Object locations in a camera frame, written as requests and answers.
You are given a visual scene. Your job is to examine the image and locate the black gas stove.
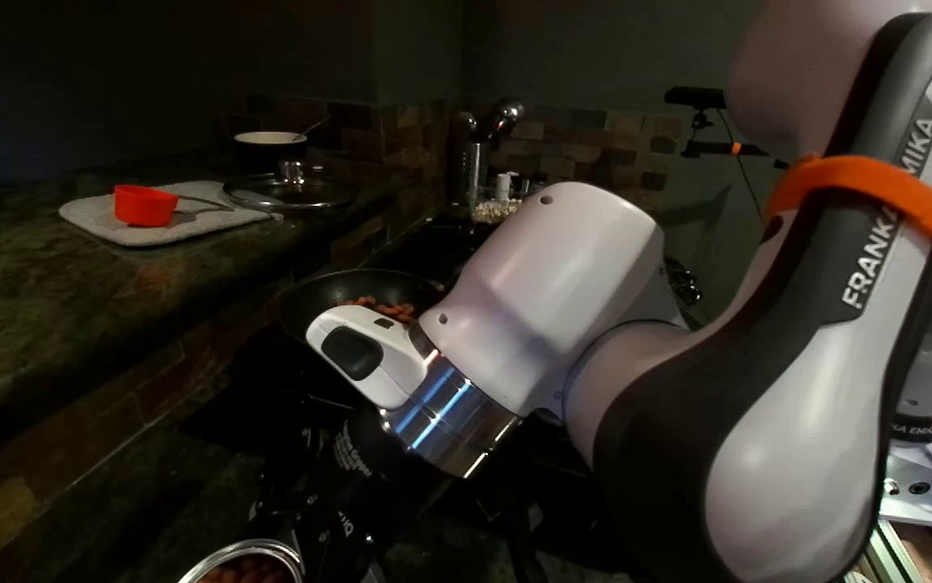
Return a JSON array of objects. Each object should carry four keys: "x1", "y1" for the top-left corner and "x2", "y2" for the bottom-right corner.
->
[{"x1": 363, "y1": 205, "x2": 511, "y2": 284}]

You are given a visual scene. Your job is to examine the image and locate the brown baked beans pile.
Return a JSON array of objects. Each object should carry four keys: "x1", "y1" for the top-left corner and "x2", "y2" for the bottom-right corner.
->
[{"x1": 356, "y1": 297, "x2": 418, "y2": 328}]

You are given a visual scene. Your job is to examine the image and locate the white cutting board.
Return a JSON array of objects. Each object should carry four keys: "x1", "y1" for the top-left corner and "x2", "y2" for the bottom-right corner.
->
[{"x1": 54, "y1": 179, "x2": 274, "y2": 249}]

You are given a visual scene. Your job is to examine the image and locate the black frying pan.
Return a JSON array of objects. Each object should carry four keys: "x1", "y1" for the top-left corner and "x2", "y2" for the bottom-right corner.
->
[{"x1": 287, "y1": 267, "x2": 460, "y2": 332}]

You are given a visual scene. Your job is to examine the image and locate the glass bowl at corner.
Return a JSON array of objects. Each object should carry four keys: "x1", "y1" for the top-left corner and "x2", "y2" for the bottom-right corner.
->
[{"x1": 450, "y1": 97, "x2": 531, "y2": 212}]

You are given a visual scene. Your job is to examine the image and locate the black camera on tripod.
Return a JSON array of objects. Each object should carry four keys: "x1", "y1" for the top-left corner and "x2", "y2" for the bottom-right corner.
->
[{"x1": 661, "y1": 84, "x2": 792, "y2": 175}]

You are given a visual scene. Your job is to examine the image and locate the dark bowl white rim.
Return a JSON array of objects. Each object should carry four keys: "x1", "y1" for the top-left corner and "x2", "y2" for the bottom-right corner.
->
[{"x1": 230, "y1": 128, "x2": 314, "y2": 175}]

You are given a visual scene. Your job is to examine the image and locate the raised stone bar counter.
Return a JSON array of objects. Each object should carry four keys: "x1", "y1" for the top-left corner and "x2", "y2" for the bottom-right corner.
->
[{"x1": 0, "y1": 158, "x2": 426, "y2": 583}]

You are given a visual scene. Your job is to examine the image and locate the red cup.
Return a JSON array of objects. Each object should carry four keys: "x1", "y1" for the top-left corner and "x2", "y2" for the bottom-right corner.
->
[{"x1": 111, "y1": 183, "x2": 185, "y2": 229}]

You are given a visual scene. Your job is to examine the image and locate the glass pot lid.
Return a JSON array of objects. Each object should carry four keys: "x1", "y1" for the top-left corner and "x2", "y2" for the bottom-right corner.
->
[{"x1": 219, "y1": 158, "x2": 352, "y2": 214}]

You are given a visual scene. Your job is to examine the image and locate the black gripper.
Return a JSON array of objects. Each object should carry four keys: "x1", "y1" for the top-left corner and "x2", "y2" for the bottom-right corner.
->
[{"x1": 260, "y1": 414, "x2": 414, "y2": 583}]

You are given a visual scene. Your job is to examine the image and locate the glass jar white pieces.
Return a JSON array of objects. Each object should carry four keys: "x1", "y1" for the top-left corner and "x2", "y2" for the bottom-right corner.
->
[{"x1": 468, "y1": 166, "x2": 541, "y2": 229}]

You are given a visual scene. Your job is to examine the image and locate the orange velcro strap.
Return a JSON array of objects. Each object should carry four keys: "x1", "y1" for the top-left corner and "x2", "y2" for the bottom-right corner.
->
[{"x1": 766, "y1": 153, "x2": 932, "y2": 279}]

